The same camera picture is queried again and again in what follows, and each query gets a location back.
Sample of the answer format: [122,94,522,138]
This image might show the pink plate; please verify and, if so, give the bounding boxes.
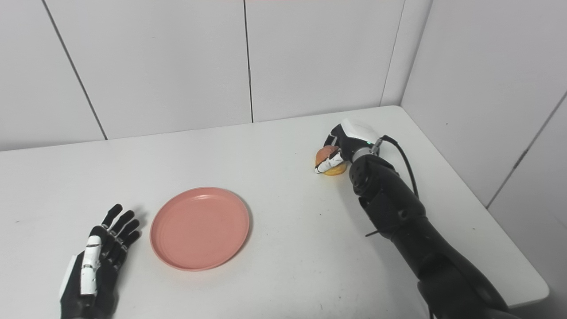
[150,187,250,272]

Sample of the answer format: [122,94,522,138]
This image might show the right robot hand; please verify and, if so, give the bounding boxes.
[314,118,381,175]

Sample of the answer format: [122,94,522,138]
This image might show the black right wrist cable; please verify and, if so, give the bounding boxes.
[375,135,419,199]

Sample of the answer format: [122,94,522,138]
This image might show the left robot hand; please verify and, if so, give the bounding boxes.
[59,203,141,319]

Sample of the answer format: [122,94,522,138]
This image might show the cream puff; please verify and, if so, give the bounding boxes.
[315,146,348,177]

